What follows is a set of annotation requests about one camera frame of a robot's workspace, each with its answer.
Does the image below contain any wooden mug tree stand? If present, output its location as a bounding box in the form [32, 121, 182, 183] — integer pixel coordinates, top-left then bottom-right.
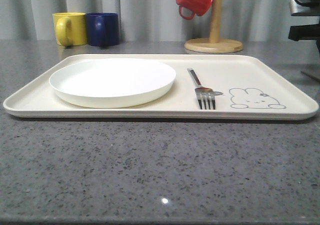
[184, 0, 244, 54]

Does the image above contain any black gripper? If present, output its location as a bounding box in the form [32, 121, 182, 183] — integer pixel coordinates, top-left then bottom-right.
[288, 0, 320, 56]

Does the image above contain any grey curtain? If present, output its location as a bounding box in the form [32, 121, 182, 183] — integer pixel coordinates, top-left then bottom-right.
[0, 0, 320, 43]

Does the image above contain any dark blue mug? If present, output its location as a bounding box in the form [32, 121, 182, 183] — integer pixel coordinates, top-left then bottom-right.
[85, 12, 120, 47]

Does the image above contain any beige rabbit serving tray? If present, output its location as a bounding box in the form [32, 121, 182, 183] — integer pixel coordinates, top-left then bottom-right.
[3, 54, 319, 121]

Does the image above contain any silver metal fork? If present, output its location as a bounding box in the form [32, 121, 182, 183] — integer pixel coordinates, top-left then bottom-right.
[187, 68, 224, 110]

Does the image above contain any yellow mug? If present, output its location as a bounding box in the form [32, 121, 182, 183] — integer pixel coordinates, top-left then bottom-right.
[52, 12, 87, 47]

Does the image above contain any white round plate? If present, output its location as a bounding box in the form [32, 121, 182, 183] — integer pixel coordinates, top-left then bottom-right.
[49, 58, 177, 109]

